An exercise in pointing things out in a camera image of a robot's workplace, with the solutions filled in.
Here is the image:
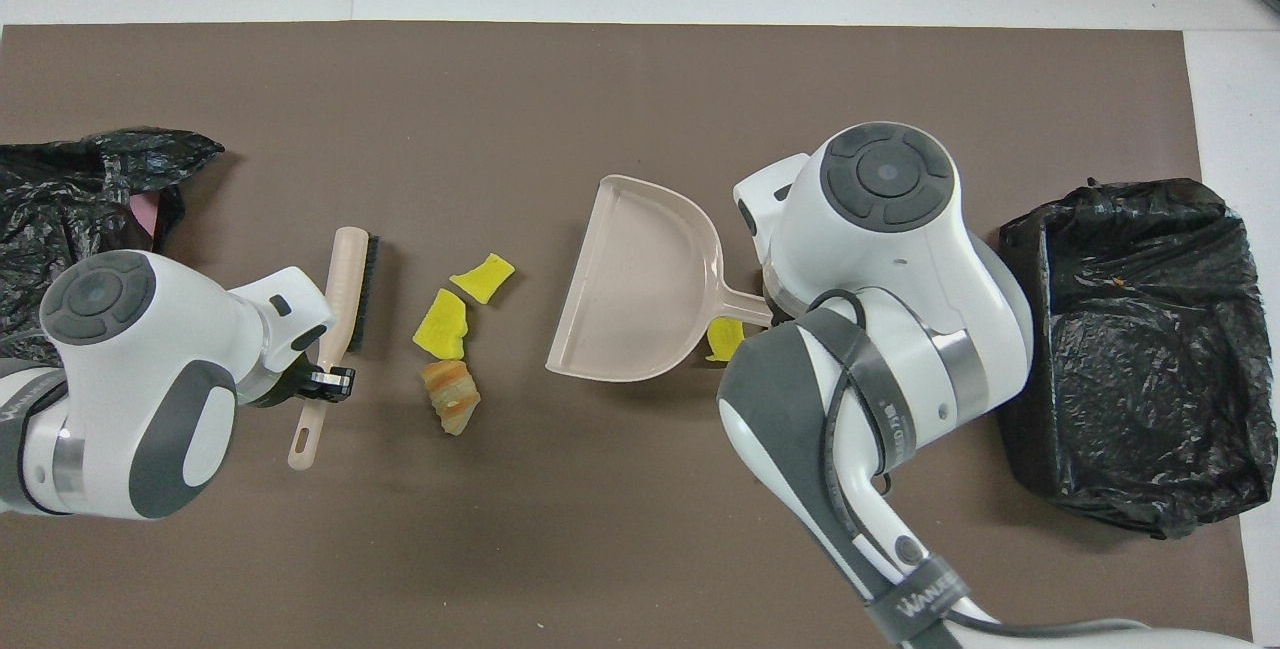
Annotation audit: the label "yellow sponge piece green backing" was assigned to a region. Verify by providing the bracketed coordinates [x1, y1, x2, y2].
[449, 251, 518, 306]

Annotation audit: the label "crumpled black trash bag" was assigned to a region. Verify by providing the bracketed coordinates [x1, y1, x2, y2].
[0, 127, 226, 370]

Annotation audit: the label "notched yellow sponge piece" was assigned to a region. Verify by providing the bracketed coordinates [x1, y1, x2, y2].
[704, 317, 747, 364]

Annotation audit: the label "orange striped croissant piece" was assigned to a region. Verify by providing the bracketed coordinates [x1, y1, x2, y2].
[419, 359, 483, 437]

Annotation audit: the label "beige plastic dustpan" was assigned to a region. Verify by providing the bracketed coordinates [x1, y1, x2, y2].
[545, 175, 776, 384]

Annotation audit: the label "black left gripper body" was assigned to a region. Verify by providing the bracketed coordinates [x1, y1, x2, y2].
[247, 357, 321, 408]

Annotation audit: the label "beige hand brush black bristles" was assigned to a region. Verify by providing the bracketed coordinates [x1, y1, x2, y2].
[287, 226, 382, 473]

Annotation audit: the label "kidney shaped yellow sponge piece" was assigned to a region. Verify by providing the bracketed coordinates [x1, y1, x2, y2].
[412, 288, 471, 362]

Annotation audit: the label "black bag lined open bin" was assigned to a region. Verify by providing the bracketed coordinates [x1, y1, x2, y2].
[997, 177, 1263, 540]

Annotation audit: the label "brown table mat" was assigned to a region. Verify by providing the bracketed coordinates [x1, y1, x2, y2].
[0, 21, 1253, 649]

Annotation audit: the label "pink plastic bin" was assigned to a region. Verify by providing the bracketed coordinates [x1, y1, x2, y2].
[128, 191, 163, 240]

